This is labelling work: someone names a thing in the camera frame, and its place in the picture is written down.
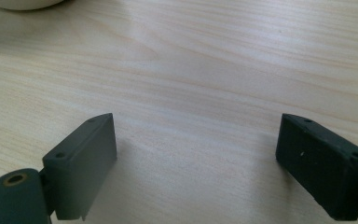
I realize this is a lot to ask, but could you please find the white round bowl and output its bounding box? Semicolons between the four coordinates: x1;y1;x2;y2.
0;0;65;11

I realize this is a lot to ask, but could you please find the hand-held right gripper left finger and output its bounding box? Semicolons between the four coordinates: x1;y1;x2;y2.
42;112;117;221

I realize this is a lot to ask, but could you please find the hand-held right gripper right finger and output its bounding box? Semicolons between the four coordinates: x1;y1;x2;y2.
275;113;358;221

